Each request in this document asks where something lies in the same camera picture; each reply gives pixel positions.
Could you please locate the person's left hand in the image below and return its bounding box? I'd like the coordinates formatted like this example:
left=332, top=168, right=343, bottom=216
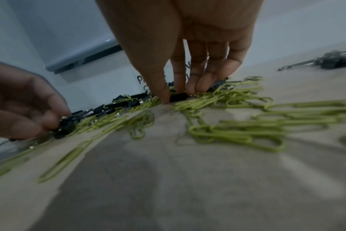
left=0, top=59, right=72, bottom=140

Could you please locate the person's right hand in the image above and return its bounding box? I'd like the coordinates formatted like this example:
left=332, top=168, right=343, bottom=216
left=94, top=0, right=265, bottom=105

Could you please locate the small black binder clip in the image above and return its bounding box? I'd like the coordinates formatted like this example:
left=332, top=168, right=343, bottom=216
left=51, top=117, right=77, bottom=140

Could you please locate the clear two-compartment plastic box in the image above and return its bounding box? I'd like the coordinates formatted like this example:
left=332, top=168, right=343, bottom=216
left=124, top=48, right=174, bottom=92

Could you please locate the pile of green paper clips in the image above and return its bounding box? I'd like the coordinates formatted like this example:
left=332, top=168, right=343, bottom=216
left=0, top=75, right=346, bottom=183

